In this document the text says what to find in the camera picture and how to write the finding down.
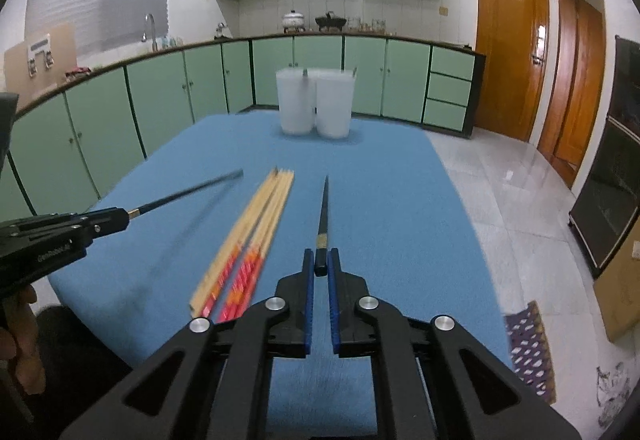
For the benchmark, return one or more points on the plastic bottles by sink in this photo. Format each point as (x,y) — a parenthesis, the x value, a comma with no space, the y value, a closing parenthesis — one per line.
(171,42)

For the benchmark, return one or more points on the black chopstick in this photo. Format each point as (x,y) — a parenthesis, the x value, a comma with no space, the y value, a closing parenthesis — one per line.
(324,220)
(175,196)

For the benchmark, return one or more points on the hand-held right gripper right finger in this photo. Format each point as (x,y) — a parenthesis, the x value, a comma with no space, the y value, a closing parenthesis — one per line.
(334,300)

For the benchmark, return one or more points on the cardboard box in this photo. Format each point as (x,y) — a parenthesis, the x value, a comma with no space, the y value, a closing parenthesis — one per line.
(622,290)

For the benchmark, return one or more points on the narrow wooden door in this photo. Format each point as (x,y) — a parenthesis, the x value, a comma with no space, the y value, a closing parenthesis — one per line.
(582,85)

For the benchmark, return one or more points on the red cloth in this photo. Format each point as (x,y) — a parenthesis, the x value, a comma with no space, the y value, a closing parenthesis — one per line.
(77,72)

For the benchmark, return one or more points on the person's dark trouser leg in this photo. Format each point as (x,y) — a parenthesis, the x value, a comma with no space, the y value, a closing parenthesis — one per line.
(85,350)

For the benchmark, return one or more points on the blue tablecloth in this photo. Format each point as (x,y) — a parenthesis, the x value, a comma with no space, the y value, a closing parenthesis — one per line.
(390,220)

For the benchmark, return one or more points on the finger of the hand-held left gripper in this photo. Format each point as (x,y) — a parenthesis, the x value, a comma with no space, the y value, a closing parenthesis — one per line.
(110,227)
(102,215)

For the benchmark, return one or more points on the black glass cabinet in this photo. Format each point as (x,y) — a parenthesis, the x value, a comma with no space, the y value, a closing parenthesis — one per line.
(607,180)

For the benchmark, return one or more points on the steel faucet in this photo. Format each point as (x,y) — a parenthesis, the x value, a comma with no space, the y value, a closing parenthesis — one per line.
(150,28)

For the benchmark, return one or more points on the green base cabinets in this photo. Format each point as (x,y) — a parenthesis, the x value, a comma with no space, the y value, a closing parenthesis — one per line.
(160,90)

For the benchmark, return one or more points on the row of glass jars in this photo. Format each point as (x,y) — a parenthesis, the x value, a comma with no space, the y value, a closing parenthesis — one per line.
(367,25)

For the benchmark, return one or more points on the white cooking pot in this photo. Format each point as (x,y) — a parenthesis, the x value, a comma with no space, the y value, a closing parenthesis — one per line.
(294,20)

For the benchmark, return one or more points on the white double utensil holder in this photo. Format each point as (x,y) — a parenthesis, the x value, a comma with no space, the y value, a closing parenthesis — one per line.
(332,105)

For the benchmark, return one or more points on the patterned floor mat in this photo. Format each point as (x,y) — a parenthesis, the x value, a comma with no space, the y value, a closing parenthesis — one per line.
(530,355)

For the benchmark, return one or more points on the brown cardboard sheet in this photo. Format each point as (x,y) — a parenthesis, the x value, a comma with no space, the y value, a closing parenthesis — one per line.
(62,50)

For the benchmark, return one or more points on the black wok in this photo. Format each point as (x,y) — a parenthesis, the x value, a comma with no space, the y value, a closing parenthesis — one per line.
(330,22)

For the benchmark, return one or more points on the steel kettle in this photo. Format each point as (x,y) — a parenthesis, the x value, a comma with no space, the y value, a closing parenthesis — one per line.
(221,30)

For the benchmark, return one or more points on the person's left hand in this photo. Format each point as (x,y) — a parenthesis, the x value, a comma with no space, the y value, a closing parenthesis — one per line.
(26,345)

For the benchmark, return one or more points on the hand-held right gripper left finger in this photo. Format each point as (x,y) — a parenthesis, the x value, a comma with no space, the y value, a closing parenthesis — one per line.
(309,300)

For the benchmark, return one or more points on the wide wooden door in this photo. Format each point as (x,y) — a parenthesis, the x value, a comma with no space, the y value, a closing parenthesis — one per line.
(510,45)

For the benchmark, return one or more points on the white bracket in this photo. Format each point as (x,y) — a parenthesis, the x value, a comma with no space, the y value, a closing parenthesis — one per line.
(40,48)

